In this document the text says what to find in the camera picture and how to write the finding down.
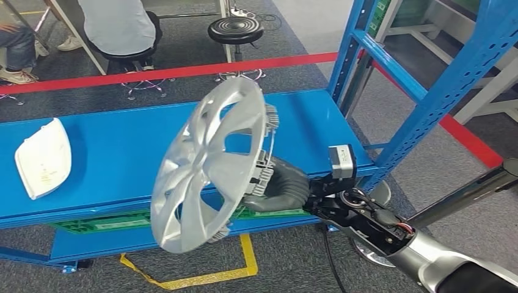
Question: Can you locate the black round stool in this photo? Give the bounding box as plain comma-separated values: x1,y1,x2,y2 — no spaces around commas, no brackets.
208,18,266,88
95,46,175,101

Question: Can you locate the dark grey metal post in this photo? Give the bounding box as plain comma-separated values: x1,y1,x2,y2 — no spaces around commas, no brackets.
339,50,373,118

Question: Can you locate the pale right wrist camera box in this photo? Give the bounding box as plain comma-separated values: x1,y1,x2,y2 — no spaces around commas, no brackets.
327,144,358,181

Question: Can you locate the person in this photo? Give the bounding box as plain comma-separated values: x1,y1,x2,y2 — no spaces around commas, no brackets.
56,35,84,52
0,22,39,85
76,0,164,70

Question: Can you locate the blue metal shelf rack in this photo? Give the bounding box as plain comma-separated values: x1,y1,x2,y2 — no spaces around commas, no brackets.
0,0,518,275

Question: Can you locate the chrome stanchion post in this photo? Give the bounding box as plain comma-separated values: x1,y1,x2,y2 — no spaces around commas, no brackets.
349,157,518,269
366,179,392,207

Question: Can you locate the white plastic mirror cover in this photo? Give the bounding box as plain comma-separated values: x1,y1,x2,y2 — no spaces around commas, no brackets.
14,118,73,201

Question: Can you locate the white workbench frame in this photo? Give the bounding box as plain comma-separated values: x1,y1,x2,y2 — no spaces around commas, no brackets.
376,0,518,126

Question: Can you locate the silver plastic wheel hubcap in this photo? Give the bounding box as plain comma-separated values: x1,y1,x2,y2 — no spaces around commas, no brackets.
150,76,280,255

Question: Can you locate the white table frame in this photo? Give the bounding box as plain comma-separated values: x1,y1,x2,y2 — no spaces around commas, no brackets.
4,0,233,77

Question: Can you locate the red barrier belt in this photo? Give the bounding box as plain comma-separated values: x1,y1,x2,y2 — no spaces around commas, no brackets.
0,52,338,96
370,60,503,168

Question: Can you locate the green plastic crate stack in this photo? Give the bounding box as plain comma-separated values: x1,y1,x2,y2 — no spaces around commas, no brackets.
366,0,392,37

